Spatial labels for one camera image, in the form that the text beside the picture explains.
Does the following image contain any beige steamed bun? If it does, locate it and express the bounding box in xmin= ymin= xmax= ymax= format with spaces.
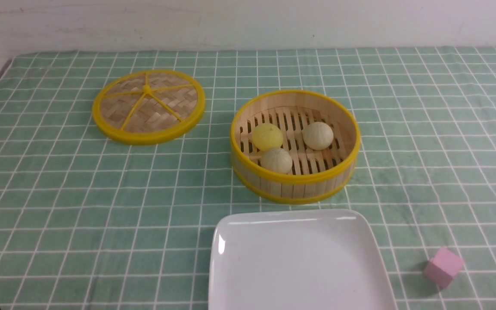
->
xmin=260 ymin=148 xmax=293 ymax=174

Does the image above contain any pink cube block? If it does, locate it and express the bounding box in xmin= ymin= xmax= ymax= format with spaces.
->
xmin=423 ymin=247 xmax=464 ymax=290

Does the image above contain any yellow bamboo steamer lid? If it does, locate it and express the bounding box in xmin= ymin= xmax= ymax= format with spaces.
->
xmin=91 ymin=69 xmax=206 ymax=145

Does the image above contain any white square plate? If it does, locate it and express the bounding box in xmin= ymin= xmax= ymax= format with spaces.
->
xmin=208 ymin=209 xmax=397 ymax=310

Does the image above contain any green checkered tablecloth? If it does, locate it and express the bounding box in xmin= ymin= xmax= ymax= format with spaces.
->
xmin=0 ymin=46 xmax=496 ymax=310

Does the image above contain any yellow steamed bun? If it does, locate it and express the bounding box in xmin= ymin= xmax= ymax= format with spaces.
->
xmin=251 ymin=123 xmax=283 ymax=152

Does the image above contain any yellow bamboo steamer basket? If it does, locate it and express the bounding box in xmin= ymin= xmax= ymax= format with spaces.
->
xmin=230 ymin=90 xmax=361 ymax=205

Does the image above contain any cream steamed bun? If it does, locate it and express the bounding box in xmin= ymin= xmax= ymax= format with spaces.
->
xmin=302 ymin=122 xmax=334 ymax=150

